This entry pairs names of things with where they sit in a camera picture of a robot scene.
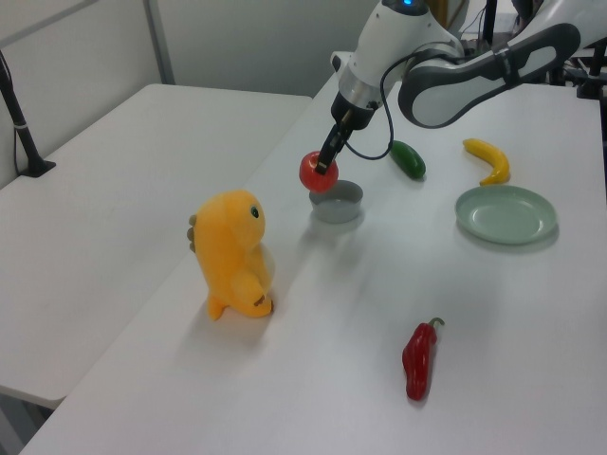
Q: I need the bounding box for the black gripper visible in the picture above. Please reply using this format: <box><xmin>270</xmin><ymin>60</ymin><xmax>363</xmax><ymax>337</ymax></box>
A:
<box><xmin>316</xmin><ymin>91</ymin><xmax>377</xmax><ymax>176</ymax></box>

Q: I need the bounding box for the red apple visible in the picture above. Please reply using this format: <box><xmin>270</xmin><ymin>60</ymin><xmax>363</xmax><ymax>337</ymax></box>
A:
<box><xmin>298</xmin><ymin>150</ymin><xmax>340</xmax><ymax>193</ymax></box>

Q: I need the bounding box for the small grey bowl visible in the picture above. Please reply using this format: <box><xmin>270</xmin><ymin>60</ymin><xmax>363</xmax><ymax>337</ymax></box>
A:
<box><xmin>308</xmin><ymin>179</ymin><xmax>365</xmax><ymax>225</ymax></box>

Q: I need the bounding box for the green cucumber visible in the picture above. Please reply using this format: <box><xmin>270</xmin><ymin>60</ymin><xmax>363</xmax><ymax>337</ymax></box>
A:
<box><xmin>389</xmin><ymin>140</ymin><xmax>427</xmax><ymax>181</ymax></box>

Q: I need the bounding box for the orange plush toy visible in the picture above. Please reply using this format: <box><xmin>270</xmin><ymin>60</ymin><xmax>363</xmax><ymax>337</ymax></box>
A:
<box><xmin>185</xmin><ymin>189</ymin><xmax>277</xmax><ymax>322</ymax></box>

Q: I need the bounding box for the yellow banana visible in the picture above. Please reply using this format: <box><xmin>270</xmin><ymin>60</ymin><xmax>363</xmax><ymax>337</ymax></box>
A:
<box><xmin>462</xmin><ymin>137</ymin><xmax>510</xmax><ymax>187</ymax></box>

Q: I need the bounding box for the pale green plate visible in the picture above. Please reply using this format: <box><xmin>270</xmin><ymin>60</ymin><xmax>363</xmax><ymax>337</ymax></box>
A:
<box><xmin>455</xmin><ymin>184</ymin><xmax>560</xmax><ymax>246</ymax></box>

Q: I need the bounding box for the red chili pepper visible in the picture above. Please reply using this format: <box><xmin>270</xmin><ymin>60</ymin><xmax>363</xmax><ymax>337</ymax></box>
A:
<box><xmin>402</xmin><ymin>317</ymin><xmax>446</xmax><ymax>402</ymax></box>

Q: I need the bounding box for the black equipment stand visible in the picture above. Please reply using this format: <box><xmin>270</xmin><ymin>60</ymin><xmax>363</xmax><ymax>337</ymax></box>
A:
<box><xmin>562</xmin><ymin>45</ymin><xmax>607</xmax><ymax>100</ymax></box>

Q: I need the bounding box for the black pole with clamp base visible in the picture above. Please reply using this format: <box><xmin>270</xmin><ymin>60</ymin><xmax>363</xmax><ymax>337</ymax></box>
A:
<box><xmin>0</xmin><ymin>46</ymin><xmax>57</xmax><ymax>178</ymax></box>

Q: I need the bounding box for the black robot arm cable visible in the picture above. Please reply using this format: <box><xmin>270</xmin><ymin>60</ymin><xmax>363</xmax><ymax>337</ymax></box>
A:
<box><xmin>344</xmin><ymin>50</ymin><xmax>428</xmax><ymax>161</ymax></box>

